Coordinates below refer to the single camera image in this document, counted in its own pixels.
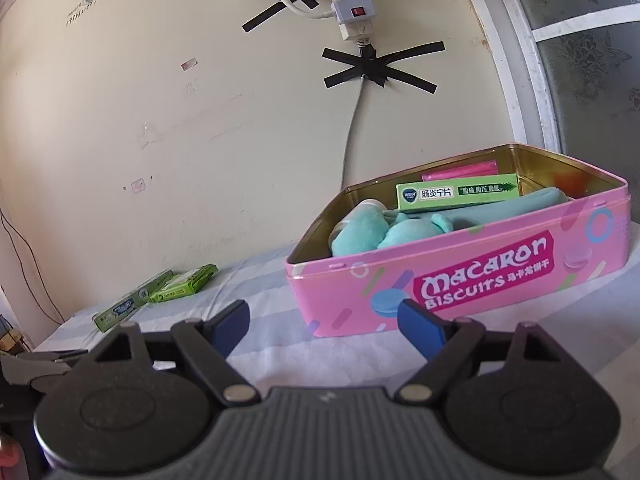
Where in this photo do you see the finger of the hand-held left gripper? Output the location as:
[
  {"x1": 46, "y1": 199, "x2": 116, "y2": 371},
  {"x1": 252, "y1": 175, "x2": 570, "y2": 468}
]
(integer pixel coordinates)
[{"x1": 22, "y1": 348, "x2": 90, "y2": 377}]

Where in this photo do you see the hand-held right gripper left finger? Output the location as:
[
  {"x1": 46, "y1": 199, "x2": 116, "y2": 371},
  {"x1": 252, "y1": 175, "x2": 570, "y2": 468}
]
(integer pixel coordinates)
[{"x1": 94, "y1": 299, "x2": 262, "y2": 407}]

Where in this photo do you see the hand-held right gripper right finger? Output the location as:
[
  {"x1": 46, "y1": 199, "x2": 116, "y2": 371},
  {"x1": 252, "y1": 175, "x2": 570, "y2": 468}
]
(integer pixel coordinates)
[{"x1": 397, "y1": 298, "x2": 564, "y2": 407}]

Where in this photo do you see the pink biscuit tin box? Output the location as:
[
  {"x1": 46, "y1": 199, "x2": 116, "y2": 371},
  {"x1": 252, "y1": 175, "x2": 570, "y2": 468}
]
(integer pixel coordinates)
[{"x1": 285, "y1": 143, "x2": 630, "y2": 339}]

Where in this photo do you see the teal plush toy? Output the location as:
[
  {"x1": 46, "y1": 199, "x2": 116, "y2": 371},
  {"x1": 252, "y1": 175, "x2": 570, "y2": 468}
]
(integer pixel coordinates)
[{"x1": 329, "y1": 199, "x2": 457, "y2": 257}]

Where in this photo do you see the green medicine box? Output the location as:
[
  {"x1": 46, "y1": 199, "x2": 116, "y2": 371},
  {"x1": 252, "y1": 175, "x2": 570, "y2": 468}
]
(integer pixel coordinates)
[{"x1": 396, "y1": 173, "x2": 521, "y2": 212}]

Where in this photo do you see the pink packet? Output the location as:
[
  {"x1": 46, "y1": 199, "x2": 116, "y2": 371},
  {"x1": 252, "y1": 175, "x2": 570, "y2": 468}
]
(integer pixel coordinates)
[{"x1": 421, "y1": 159, "x2": 499, "y2": 184}]

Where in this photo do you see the small yellow black object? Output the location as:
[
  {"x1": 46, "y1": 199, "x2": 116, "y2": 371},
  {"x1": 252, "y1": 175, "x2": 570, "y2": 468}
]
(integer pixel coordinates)
[{"x1": 0, "y1": 314, "x2": 35, "y2": 355}]

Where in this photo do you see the short green box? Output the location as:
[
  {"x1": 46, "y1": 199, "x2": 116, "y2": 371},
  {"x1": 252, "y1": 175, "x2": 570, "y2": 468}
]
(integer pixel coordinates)
[{"x1": 148, "y1": 264, "x2": 219, "y2": 305}]

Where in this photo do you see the long green box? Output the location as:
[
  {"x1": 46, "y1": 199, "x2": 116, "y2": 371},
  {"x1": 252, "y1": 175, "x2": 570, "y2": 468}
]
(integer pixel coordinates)
[{"x1": 92, "y1": 269, "x2": 174, "y2": 334}]

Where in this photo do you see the black tape cross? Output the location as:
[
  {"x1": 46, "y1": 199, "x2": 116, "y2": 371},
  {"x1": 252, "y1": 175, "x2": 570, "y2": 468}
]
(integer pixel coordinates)
[{"x1": 321, "y1": 40, "x2": 446, "y2": 95}]

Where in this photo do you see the white power strip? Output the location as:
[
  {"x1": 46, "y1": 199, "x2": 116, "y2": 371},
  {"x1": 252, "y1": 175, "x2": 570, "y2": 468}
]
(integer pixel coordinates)
[{"x1": 326, "y1": 0, "x2": 376, "y2": 44}]

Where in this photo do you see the thin red wire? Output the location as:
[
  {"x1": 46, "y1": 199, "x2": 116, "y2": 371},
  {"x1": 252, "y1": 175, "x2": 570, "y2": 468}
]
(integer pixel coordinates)
[{"x1": 0, "y1": 207, "x2": 67, "y2": 325}]

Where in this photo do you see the grey cable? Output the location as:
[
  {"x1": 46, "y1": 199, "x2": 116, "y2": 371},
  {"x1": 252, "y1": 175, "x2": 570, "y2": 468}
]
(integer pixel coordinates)
[{"x1": 340, "y1": 76, "x2": 367, "y2": 192}]

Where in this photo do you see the white window frame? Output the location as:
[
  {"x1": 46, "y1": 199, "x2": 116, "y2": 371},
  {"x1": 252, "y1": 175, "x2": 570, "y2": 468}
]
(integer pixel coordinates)
[{"x1": 450, "y1": 0, "x2": 640, "y2": 157}]

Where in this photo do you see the white power cable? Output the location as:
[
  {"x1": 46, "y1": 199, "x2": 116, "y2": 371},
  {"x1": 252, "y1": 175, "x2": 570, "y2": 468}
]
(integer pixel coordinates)
[{"x1": 279, "y1": 0, "x2": 337, "y2": 19}]

